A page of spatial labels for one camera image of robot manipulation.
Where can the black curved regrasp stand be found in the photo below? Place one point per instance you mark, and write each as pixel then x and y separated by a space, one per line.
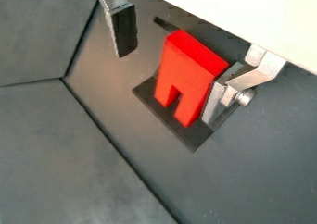
pixel 194 135

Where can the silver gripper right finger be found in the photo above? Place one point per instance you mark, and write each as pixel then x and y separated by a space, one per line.
pixel 232 88

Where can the red double-square block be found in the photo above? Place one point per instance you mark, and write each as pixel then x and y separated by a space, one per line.
pixel 187 71

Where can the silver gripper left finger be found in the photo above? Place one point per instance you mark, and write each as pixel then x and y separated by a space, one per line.
pixel 120 17

